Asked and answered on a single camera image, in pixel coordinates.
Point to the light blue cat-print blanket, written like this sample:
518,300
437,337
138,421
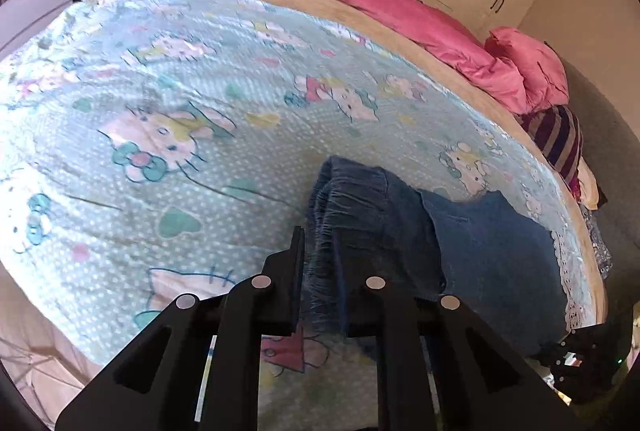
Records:
200,86

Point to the grey upholstered headboard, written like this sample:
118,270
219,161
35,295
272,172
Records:
605,136

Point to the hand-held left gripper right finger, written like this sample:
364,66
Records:
387,311

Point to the cream pillow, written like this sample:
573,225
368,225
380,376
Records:
590,186

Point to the grey padded board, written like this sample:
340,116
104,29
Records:
40,6

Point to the floral cloth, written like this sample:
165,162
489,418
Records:
597,241

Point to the pink pillow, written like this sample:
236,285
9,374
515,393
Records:
535,66

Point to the purple striped pillow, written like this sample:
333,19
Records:
560,141

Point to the blue denim pants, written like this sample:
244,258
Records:
475,251

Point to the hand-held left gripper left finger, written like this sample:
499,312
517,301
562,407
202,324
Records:
286,281

